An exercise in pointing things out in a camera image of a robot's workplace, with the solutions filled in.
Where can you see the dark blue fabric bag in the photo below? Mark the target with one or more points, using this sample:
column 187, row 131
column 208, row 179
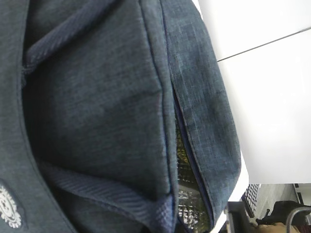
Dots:
column 114, row 118

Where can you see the black keyboard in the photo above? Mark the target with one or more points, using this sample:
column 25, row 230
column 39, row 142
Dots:
column 249, row 199

